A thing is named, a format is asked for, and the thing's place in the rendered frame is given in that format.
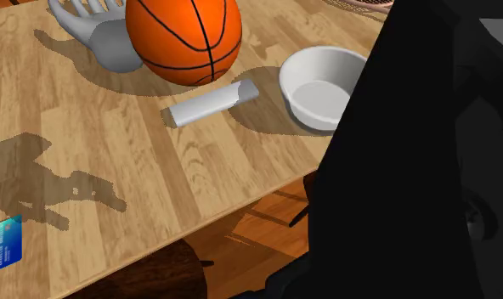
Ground grey rectangular bar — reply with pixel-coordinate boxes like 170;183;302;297
168;78;260;128

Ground white bowl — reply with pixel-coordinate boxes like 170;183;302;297
278;45;368;133

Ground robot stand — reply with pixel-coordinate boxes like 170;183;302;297
230;0;503;299

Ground light wooden table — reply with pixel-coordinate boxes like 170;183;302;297
0;0;392;299

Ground orange basketball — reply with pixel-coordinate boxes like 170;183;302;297
125;0;243;87

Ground dark wooden chair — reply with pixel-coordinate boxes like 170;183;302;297
64;238;215;299

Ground grey baseball glove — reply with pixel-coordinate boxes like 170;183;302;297
47;0;144;74

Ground pink racket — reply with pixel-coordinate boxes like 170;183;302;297
321;0;396;16

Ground blue bank card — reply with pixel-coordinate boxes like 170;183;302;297
0;213;24;276

